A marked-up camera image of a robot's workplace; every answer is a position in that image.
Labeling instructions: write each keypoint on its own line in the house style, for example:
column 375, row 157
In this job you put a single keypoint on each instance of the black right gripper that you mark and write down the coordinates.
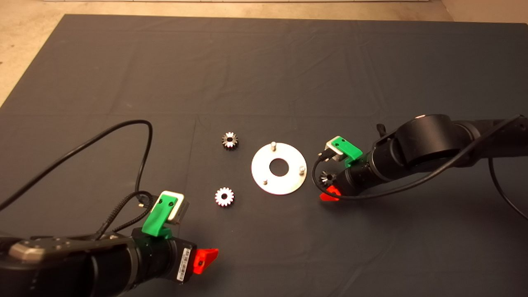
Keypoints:
column 357, row 177

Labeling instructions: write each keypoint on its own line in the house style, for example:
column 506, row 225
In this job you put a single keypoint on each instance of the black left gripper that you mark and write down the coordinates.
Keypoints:
column 165, row 262

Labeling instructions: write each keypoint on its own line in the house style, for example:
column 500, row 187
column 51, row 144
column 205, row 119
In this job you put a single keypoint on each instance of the small steel planetary gear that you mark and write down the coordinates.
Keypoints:
column 229, row 145
column 326, row 180
column 220, row 194

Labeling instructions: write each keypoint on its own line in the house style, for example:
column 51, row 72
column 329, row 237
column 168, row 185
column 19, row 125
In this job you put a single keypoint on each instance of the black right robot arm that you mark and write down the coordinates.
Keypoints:
column 429, row 140

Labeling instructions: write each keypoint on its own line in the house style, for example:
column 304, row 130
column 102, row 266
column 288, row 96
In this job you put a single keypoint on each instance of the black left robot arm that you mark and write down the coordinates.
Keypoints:
column 62, row 272

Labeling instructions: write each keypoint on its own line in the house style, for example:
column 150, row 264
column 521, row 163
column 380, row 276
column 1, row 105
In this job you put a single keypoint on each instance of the round metal carrier plate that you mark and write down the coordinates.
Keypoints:
column 264, row 165

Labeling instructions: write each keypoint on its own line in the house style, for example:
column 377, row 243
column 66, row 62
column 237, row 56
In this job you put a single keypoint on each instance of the dark grey table cloth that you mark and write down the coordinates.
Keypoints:
column 288, row 82

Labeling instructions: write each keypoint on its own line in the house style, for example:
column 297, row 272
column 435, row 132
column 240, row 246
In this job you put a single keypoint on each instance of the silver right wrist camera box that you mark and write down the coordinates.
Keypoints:
column 331, row 148

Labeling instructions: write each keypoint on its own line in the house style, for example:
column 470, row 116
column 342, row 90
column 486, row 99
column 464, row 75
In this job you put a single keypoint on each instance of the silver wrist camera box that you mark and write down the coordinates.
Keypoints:
column 331, row 148
column 182, row 212

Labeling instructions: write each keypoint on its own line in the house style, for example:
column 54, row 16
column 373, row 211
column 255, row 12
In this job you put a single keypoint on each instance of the green right camera mount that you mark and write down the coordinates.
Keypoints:
column 348, row 148

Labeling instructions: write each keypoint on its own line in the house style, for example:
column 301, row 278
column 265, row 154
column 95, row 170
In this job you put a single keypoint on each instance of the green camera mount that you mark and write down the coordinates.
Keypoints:
column 348, row 148
column 156, row 220

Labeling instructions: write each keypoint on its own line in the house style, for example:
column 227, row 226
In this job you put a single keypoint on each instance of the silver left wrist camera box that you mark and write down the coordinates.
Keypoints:
column 182, row 212

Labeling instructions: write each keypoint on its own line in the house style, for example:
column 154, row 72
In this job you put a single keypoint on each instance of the green left camera mount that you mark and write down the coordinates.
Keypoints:
column 156, row 220

